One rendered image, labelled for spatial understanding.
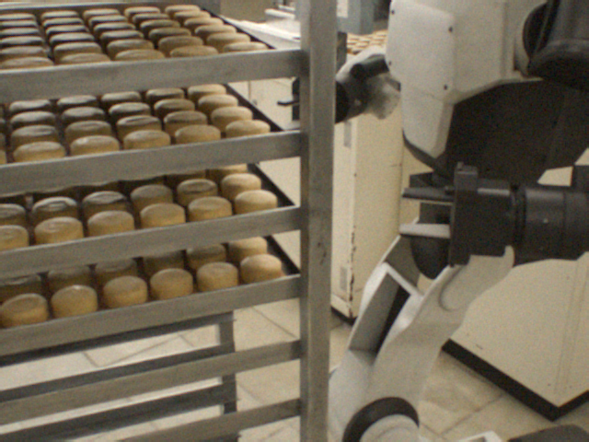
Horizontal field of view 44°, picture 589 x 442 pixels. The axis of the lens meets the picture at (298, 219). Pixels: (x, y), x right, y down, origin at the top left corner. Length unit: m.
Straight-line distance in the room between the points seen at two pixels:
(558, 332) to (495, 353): 0.26
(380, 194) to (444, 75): 1.34
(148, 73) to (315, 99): 0.17
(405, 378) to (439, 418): 0.98
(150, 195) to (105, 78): 0.21
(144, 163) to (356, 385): 0.64
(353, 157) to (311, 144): 1.46
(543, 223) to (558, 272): 1.18
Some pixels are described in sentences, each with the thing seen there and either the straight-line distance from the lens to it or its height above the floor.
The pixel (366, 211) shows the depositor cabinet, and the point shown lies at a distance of 2.33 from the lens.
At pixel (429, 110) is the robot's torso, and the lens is 1.10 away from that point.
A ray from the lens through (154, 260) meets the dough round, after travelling 0.94.
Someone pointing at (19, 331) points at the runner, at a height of 0.97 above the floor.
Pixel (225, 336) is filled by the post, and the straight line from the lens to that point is 1.40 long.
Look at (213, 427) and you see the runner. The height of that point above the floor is 0.78.
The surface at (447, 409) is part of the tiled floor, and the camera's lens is 2.27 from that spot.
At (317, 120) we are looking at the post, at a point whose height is 1.18.
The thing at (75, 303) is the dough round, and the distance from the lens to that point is 0.87.
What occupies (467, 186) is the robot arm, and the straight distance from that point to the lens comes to 0.86.
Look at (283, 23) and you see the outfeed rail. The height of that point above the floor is 0.86.
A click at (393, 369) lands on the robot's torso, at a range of 1.24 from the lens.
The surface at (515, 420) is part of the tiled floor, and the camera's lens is 2.28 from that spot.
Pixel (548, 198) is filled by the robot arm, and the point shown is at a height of 1.08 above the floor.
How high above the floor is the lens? 1.40
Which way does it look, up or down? 24 degrees down
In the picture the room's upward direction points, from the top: straight up
